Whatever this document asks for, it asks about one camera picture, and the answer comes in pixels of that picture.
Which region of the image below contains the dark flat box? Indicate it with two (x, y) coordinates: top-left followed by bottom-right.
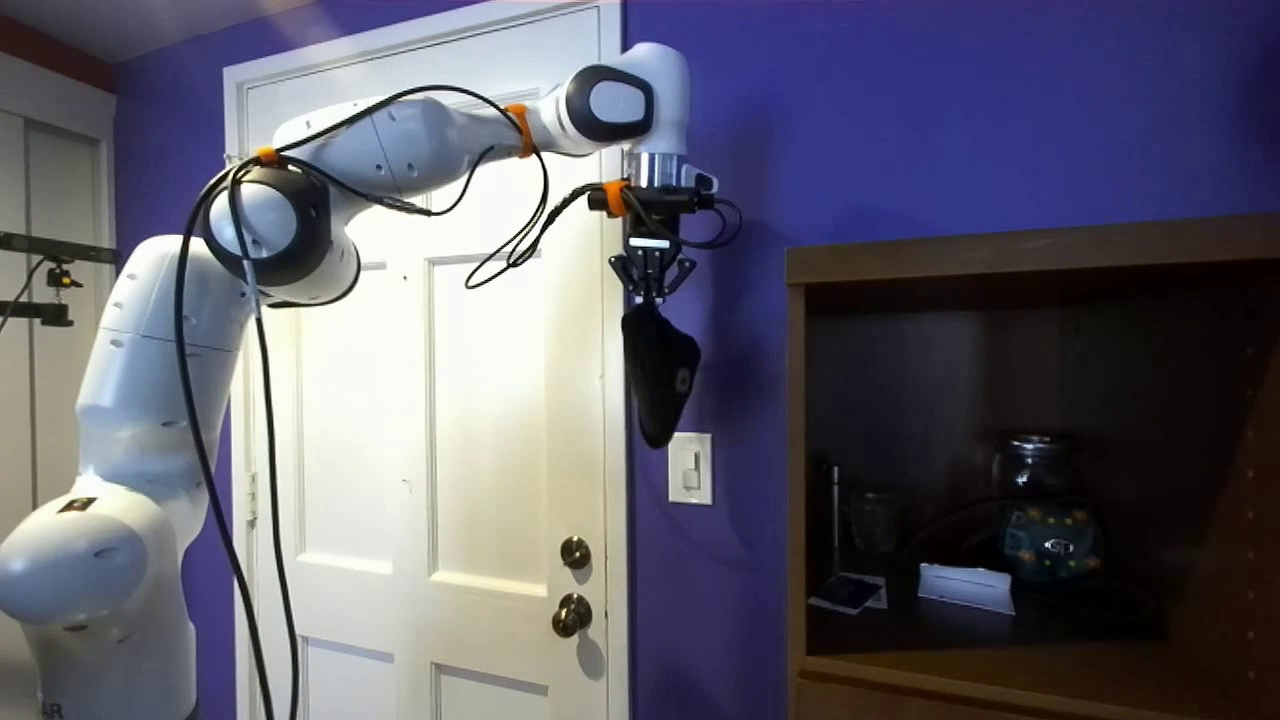
(808, 568), (894, 617)

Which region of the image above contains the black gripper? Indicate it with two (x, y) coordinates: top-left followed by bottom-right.
(609, 187), (703, 316)

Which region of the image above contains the brass door knob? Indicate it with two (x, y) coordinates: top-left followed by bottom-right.
(546, 590), (600, 638)

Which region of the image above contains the brown wooden cabinet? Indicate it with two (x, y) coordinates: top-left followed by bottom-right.
(783, 212), (1280, 720)

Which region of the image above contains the glass jar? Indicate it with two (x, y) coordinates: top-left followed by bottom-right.
(995, 429), (1108, 594)

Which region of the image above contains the white closet door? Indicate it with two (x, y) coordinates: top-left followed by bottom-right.
(0, 91), (125, 535)

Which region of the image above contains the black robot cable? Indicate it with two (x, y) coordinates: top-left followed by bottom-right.
(254, 79), (743, 295)
(167, 153), (305, 720)

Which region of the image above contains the white card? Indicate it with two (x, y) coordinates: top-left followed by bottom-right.
(914, 559), (1021, 621)

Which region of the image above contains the white light switch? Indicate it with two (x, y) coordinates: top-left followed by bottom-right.
(663, 429), (714, 507)

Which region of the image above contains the black head sock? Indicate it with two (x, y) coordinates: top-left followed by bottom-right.
(619, 295), (703, 450)

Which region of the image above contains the black camera stand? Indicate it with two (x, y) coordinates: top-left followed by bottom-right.
(0, 226), (125, 336)

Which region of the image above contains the white panelled door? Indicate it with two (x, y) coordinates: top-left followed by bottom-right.
(218, 0), (632, 720)

